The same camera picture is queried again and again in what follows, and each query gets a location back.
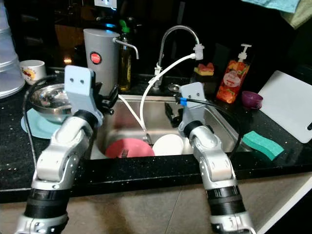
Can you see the stainless steel mixing bowl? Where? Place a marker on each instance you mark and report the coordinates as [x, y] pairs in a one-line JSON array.
[[51, 100]]

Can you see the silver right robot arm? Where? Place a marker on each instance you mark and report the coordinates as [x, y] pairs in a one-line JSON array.
[[219, 170]]

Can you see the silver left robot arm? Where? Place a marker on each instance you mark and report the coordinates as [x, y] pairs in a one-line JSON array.
[[58, 161]]

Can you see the stainless steel sink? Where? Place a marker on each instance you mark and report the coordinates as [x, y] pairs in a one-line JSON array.
[[156, 109]]

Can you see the thin white tube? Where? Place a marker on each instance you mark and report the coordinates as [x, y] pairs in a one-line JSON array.
[[129, 109]]

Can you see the white bowl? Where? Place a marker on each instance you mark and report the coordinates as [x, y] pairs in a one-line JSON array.
[[168, 145]]

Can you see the round metal counter cap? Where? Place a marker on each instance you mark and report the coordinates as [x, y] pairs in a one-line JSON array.
[[174, 87]]

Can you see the grey water filter canister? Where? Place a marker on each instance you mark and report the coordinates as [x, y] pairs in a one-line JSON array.
[[100, 61]]

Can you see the black sponge holder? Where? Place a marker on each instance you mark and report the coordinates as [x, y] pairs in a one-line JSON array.
[[202, 84]]

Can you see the green-capped oil bottle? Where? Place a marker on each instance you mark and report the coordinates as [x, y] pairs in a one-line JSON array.
[[125, 61]]

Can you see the pink plate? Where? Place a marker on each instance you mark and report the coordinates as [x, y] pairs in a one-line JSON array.
[[134, 148]]

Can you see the metal fork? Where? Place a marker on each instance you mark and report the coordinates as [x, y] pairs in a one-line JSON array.
[[124, 153]]

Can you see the yellow and red sponge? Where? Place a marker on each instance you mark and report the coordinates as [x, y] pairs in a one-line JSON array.
[[204, 69]]

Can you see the orange pump soap bottle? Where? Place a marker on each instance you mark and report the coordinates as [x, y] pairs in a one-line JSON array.
[[231, 80]]

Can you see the light blue plate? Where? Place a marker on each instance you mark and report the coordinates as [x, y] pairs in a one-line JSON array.
[[39, 129]]

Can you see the small purple bowl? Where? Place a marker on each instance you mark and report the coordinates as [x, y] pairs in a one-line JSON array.
[[252, 100]]

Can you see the white printed mug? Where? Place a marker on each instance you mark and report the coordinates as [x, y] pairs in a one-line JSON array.
[[32, 72]]

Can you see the green sponge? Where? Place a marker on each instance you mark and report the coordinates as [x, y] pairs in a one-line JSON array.
[[263, 145]]

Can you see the translucent plastic container stack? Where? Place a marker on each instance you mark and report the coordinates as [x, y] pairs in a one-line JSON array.
[[9, 58]]

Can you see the white cutting board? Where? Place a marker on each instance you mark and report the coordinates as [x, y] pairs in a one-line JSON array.
[[287, 105]]

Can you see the teal towel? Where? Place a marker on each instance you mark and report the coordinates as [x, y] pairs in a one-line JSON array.
[[273, 5]]

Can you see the olive green cloth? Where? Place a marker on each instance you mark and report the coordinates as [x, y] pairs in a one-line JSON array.
[[300, 17]]

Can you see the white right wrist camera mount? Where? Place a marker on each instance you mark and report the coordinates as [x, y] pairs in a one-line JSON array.
[[194, 105]]

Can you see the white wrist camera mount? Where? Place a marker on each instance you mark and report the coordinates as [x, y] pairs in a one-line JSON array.
[[194, 105], [82, 90]]

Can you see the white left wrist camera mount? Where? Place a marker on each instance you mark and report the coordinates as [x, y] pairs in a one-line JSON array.
[[82, 90]]

